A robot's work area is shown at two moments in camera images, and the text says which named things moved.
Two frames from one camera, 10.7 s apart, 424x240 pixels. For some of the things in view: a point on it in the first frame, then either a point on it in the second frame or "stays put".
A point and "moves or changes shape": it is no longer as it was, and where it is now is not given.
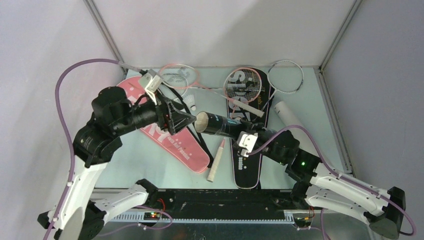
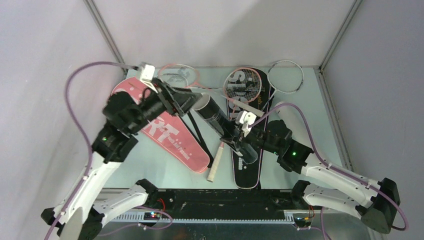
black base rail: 160,202 stays put
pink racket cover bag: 186,147 stays put
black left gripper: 176,120 to 178,101
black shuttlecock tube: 216,124 moves or changes shape
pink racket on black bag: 241,86 stays put
